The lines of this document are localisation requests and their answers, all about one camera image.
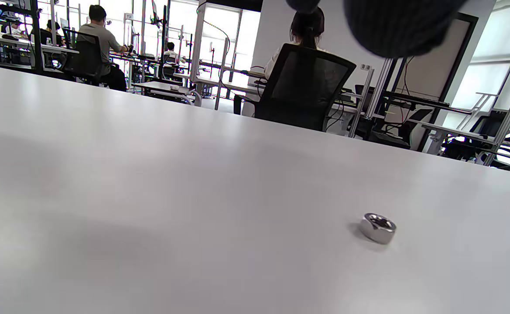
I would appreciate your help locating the black mesh office chair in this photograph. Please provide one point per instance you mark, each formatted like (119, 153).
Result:
(307, 83)

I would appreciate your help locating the grey panel with black frame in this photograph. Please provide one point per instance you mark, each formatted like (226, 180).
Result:
(429, 56)

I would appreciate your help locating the silver aluminium pole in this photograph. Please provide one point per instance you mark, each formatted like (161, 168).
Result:
(218, 93)

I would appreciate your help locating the silver hex nut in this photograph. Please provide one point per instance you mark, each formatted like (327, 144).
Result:
(374, 233)

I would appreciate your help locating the black shelf rack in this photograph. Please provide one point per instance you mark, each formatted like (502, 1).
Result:
(35, 39)

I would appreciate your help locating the person's left hand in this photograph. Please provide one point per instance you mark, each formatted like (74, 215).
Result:
(394, 26)

